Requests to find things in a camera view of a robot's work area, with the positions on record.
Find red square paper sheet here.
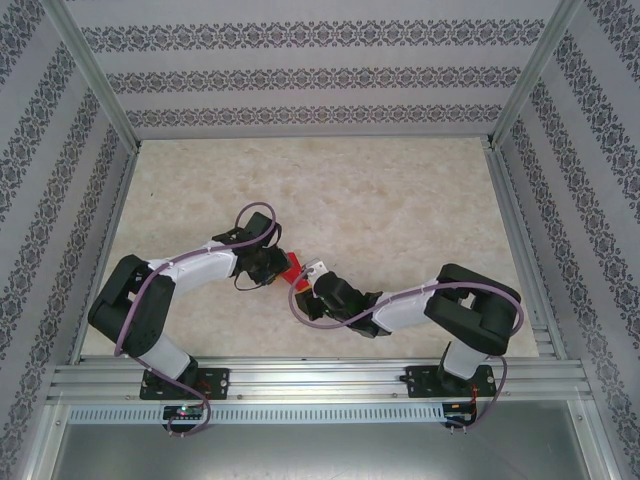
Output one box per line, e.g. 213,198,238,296
277,251,314,296

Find aluminium mounting rail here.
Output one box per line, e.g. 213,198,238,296
47,355,594,404

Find left gripper black cable loop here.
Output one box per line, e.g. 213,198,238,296
233,269,266,294

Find slotted grey cable duct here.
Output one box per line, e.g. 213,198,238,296
67,403,446,425

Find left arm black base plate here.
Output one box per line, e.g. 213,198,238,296
139,367,231,401

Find aluminium side rail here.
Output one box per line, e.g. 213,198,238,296
482,144,569,361
69,142,141,366

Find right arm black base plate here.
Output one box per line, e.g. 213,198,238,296
405,364,496,400

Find grey metal shelf panel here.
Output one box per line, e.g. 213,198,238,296
49,424,596,480

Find aluminium frame post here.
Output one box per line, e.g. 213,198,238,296
42,0,141,151
487,0,584,149

